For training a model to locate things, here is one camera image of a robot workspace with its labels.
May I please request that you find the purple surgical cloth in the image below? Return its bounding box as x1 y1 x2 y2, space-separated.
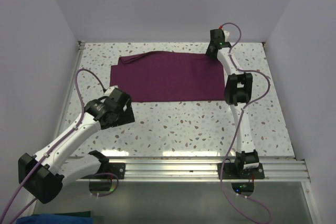
110 51 225 102

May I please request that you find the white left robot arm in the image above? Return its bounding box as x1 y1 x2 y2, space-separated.
18 87 135 204

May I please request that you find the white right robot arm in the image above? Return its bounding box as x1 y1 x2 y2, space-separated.
206 28 259 179

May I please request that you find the green cloth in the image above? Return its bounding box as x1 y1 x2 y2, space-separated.
48 211 91 218

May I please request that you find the blue cloth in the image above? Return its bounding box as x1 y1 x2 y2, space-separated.
16 214 94 224

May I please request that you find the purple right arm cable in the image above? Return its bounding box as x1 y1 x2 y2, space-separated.
219 23 271 224

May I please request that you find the aluminium mounting rail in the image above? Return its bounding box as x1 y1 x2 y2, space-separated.
76 155 308 182

